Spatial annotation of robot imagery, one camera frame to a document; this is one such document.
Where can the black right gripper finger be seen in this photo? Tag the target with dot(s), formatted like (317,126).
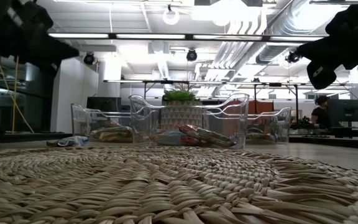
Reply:
(319,49)

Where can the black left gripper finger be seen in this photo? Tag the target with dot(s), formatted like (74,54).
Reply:
(57,54)

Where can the clear plastic bin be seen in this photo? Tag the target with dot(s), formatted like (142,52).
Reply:
(79,121)
(283,124)
(141,118)

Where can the black ceiling spotlight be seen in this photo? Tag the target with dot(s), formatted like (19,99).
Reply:
(89,59)
(191,55)

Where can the orange partition panel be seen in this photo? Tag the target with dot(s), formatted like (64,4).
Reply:
(259,107)

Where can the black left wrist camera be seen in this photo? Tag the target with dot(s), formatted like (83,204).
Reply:
(33,15)

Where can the dark glass cabinet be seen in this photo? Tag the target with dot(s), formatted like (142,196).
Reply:
(33,105)

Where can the patterned pot with green plant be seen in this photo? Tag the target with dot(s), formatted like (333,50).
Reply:
(182,112)

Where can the person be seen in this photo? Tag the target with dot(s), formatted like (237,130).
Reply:
(320,115)

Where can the oatmeal raisin granola bar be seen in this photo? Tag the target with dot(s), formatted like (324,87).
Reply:
(70,141)

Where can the black monitor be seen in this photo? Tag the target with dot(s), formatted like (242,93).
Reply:
(345,110)
(104,104)

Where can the black desk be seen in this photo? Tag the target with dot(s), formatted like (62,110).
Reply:
(337,133)

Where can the round woven straw placemat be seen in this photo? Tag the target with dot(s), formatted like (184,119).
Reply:
(179,186)

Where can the silver ventilation duct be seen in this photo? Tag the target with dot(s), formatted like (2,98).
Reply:
(269,54)

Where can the overhead light bar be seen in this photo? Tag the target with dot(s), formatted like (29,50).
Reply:
(151,36)

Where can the red-ended green granola bar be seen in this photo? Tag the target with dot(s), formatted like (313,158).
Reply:
(219,140)

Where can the black track light cluster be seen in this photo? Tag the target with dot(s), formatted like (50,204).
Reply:
(292,57)

